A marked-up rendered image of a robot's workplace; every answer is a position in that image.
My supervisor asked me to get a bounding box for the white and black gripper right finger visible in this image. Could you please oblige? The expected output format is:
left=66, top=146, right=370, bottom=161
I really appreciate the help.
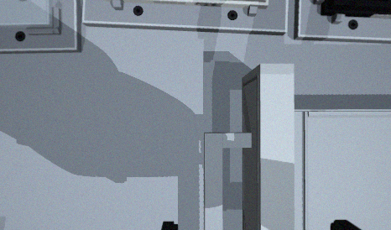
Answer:
left=331, top=220, right=362, bottom=230

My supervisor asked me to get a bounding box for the white multiwell plate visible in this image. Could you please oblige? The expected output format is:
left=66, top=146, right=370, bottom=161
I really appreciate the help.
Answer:
left=122, top=0, right=268, bottom=9

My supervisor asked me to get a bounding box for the black multiwell plate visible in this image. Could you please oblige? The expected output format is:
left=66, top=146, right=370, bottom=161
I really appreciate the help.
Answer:
left=321, top=0, right=391, bottom=18

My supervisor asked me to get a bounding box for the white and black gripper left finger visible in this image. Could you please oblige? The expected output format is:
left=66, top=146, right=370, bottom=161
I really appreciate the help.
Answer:
left=161, top=222, right=178, bottom=230

